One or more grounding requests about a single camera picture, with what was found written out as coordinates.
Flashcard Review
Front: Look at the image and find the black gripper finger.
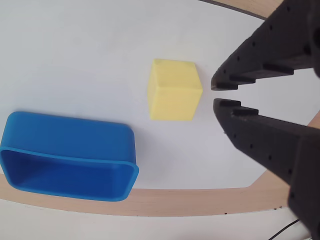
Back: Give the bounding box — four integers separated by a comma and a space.
213, 98, 308, 186
210, 0, 315, 91

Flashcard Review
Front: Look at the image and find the yellow cube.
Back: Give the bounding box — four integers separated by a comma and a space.
147, 58, 203, 122

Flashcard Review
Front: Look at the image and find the blue rectangular bin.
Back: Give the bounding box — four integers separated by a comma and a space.
0, 111, 140, 202

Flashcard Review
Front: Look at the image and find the white rectangular board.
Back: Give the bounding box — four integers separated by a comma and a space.
0, 0, 316, 190

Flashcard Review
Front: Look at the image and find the thin black cable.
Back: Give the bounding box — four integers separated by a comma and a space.
268, 218, 302, 240

